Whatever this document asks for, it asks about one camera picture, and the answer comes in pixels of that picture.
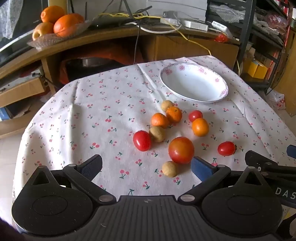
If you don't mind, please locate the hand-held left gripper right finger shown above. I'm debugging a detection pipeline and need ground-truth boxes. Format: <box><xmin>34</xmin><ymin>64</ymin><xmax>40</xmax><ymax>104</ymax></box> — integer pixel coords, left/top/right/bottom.
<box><xmin>177</xmin><ymin>156</ymin><xmax>266</xmax><ymax>205</ymax></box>

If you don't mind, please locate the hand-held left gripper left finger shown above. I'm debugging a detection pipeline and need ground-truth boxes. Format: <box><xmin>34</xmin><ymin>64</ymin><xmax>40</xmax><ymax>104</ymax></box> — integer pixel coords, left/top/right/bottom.
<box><xmin>31</xmin><ymin>154</ymin><xmax>117</xmax><ymax>206</ymax></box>

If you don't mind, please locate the large red tomato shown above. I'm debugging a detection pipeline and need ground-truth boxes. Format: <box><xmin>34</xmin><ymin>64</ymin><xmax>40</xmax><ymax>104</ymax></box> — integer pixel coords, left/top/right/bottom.
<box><xmin>168</xmin><ymin>136</ymin><xmax>195</xmax><ymax>164</ymax></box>

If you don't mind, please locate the small brown kiwi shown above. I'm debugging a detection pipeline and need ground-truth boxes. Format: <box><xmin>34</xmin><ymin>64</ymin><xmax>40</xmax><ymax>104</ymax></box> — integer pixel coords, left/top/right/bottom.
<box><xmin>162</xmin><ymin>161</ymin><xmax>179</xmax><ymax>178</ymax></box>
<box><xmin>161</xmin><ymin>100</ymin><xmax>175</xmax><ymax>112</ymax></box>
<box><xmin>149</xmin><ymin>126</ymin><xmax>166</xmax><ymax>143</ymax></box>

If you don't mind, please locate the small red tomato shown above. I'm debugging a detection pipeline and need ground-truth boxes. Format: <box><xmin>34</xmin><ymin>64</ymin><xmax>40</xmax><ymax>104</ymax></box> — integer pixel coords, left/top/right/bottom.
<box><xmin>217</xmin><ymin>141</ymin><xmax>237</xmax><ymax>156</ymax></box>
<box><xmin>133</xmin><ymin>130</ymin><xmax>152</xmax><ymax>152</ymax></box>
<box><xmin>188</xmin><ymin>110</ymin><xmax>203</xmax><ymax>123</ymax></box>

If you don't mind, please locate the small orange tangerine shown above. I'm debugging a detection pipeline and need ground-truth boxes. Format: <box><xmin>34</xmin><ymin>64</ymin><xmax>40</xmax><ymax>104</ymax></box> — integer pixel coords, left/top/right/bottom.
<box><xmin>151</xmin><ymin>113</ymin><xmax>170</xmax><ymax>129</ymax></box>
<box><xmin>192</xmin><ymin>118</ymin><xmax>210</xmax><ymax>137</ymax></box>
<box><xmin>166</xmin><ymin>106</ymin><xmax>183</xmax><ymax>124</ymax></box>

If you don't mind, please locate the white floral plate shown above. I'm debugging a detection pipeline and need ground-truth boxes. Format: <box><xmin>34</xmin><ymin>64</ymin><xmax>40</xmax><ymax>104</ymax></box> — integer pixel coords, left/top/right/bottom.
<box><xmin>159</xmin><ymin>64</ymin><xmax>229</xmax><ymax>103</ymax></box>

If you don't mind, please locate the cherry print tablecloth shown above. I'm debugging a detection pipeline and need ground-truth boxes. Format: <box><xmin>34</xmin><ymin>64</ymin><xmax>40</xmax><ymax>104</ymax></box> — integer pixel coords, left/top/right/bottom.
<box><xmin>11</xmin><ymin>56</ymin><xmax>296</xmax><ymax>232</ymax></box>

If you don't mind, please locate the white plastic bag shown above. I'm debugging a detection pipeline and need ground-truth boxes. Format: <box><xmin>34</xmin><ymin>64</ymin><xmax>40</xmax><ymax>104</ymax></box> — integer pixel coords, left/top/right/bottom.
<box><xmin>265</xmin><ymin>89</ymin><xmax>285</xmax><ymax>110</ymax></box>

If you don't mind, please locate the wooden cabinet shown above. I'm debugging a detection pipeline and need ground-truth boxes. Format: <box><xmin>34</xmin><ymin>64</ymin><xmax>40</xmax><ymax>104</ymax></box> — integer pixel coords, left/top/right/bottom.
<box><xmin>273</xmin><ymin>30</ymin><xmax>296</xmax><ymax>110</ymax></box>

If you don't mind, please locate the yellow box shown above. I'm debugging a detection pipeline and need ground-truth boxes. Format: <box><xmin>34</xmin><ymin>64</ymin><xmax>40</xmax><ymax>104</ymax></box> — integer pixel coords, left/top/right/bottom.
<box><xmin>248</xmin><ymin>59</ymin><xmax>269</xmax><ymax>80</ymax></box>

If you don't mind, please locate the blue book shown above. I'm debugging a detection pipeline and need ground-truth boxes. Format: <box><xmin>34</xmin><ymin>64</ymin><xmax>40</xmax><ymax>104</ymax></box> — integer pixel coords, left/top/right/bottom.
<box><xmin>0</xmin><ymin>107</ymin><xmax>14</xmax><ymax>121</ymax></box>

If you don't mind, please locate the steel pot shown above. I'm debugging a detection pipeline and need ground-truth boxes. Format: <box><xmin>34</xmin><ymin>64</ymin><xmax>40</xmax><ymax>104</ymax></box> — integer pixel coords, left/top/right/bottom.
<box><xmin>81</xmin><ymin>58</ymin><xmax>110</xmax><ymax>67</ymax></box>

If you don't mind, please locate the orange red plastic bag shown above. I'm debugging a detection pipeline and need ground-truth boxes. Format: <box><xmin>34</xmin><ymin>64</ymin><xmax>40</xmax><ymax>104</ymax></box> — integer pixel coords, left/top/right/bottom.
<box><xmin>60</xmin><ymin>43</ymin><xmax>144</xmax><ymax>84</ymax></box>

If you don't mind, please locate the black metal shelf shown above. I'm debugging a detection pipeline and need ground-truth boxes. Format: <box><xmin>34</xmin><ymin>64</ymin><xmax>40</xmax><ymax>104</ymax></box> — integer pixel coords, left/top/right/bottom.
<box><xmin>206</xmin><ymin>0</ymin><xmax>296</xmax><ymax>93</ymax></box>

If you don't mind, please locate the curved wooden desk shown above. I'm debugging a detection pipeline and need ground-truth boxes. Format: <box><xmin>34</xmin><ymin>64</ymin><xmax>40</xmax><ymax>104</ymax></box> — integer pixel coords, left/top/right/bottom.
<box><xmin>0</xmin><ymin>22</ymin><xmax>241</xmax><ymax>98</ymax></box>

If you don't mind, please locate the glass fruit dish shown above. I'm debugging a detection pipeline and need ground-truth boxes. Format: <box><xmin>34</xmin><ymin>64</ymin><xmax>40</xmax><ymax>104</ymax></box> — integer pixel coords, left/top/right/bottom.
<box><xmin>26</xmin><ymin>20</ymin><xmax>93</xmax><ymax>49</ymax></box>

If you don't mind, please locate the red packet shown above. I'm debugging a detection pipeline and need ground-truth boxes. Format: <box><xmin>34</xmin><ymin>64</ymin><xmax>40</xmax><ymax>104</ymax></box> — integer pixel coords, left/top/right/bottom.
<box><xmin>265</xmin><ymin>13</ymin><xmax>289</xmax><ymax>30</ymax></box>

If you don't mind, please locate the white labelled device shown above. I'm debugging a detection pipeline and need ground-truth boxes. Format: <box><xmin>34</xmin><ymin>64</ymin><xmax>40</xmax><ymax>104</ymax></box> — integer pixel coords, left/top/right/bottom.
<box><xmin>211</xmin><ymin>20</ymin><xmax>233</xmax><ymax>39</ymax></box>

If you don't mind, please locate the black router with antennas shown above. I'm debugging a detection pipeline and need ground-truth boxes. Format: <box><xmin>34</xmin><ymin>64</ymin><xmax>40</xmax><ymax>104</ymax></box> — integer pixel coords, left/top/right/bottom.
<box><xmin>69</xmin><ymin>0</ymin><xmax>153</xmax><ymax>31</ymax></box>

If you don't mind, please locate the white flat box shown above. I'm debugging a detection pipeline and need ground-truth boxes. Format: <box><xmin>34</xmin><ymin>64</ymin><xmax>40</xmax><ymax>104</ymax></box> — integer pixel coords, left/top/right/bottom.
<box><xmin>184</xmin><ymin>19</ymin><xmax>209</xmax><ymax>32</ymax></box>

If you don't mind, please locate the yellow apple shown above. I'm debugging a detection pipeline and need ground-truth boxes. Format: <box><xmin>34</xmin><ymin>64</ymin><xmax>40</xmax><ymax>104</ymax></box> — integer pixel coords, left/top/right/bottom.
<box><xmin>32</xmin><ymin>22</ymin><xmax>55</xmax><ymax>41</ymax></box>

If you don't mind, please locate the white power strip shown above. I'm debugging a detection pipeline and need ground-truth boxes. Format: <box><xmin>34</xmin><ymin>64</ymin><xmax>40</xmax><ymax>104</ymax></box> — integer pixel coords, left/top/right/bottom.
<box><xmin>160</xmin><ymin>17</ymin><xmax>180</xmax><ymax>26</ymax></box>

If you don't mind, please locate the bubble wrap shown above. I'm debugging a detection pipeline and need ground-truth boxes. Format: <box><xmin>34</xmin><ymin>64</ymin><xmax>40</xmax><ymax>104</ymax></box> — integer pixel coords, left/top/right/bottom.
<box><xmin>209</xmin><ymin>3</ymin><xmax>246</xmax><ymax>23</ymax></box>

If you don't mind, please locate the black power adapter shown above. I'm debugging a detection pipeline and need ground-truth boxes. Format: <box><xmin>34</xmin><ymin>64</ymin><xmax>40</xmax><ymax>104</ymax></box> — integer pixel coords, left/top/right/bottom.
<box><xmin>162</xmin><ymin>10</ymin><xmax>179</xmax><ymax>19</ymax></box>

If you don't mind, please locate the black monitor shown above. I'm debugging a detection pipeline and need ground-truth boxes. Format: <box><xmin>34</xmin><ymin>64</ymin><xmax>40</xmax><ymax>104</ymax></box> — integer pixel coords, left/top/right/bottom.
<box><xmin>0</xmin><ymin>0</ymin><xmax>49</xmax><ymax>54</ymax></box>

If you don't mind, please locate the yellow cable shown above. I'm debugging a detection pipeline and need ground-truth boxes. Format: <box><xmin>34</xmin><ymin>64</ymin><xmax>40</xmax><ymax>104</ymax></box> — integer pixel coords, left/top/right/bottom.
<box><xmin>97</xmin><ymin>12</ymin><xmax>241</xmax><ymax>75</ymax></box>

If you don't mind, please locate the hanging black cable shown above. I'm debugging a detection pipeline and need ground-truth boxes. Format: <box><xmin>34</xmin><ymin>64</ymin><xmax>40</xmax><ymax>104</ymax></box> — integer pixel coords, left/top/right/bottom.
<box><xmin>134</xmin><ymin>25</ymin><xmax>140</xmax><ymax>66</ymax></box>

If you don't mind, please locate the thick white cable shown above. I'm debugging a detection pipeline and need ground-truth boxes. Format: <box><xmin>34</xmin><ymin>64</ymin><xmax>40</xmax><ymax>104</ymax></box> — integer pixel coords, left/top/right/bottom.
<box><xmin>138</xmin><ymin>21</ymin><xmax>184</xmax><ymax>34</ymax></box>

